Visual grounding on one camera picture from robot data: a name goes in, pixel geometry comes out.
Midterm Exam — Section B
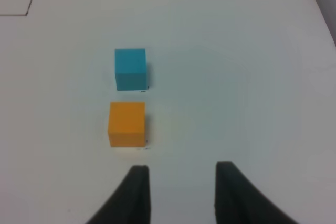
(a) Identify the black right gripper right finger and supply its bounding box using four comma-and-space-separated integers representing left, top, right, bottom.
214, 161, 295, 223

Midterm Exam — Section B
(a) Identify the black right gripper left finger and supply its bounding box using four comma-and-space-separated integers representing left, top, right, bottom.
88, 165, 151, 223

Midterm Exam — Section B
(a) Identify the blue cube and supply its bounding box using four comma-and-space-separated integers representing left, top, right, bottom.
114, 48, 148, 91

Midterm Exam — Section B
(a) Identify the orange cube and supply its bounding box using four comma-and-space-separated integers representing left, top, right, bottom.
108, 102, 145, 147

